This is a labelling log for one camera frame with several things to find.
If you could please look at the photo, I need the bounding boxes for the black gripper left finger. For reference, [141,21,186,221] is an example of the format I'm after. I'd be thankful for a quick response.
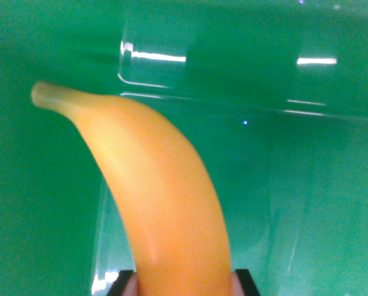
[106,269,141,296]

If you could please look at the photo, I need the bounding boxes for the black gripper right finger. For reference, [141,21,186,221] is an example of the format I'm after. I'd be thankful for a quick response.
[232,269,261,296]

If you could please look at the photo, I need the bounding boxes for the yellow banana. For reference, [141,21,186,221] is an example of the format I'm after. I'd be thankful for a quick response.
[30,80,234,296]

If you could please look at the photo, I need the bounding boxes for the green plastic bin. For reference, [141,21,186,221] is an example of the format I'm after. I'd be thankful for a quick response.
[0,0,368,296]

